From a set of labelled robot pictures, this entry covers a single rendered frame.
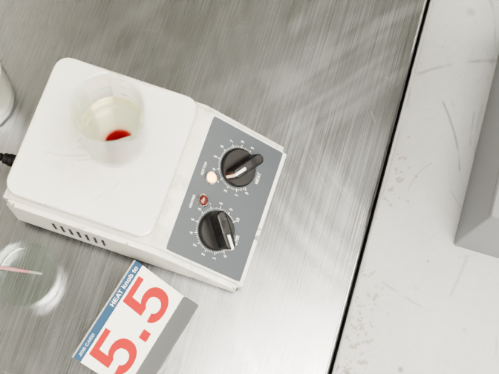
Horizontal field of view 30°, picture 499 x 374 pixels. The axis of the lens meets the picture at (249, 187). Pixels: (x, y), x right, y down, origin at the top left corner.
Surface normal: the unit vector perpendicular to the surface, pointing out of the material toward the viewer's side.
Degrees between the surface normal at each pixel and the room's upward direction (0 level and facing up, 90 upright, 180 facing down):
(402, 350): 0
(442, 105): 0
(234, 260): 30
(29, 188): 0
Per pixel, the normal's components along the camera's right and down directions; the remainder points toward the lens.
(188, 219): 0.52, -0.07
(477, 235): -0.28, 0.92
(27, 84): 0.05, -0.26
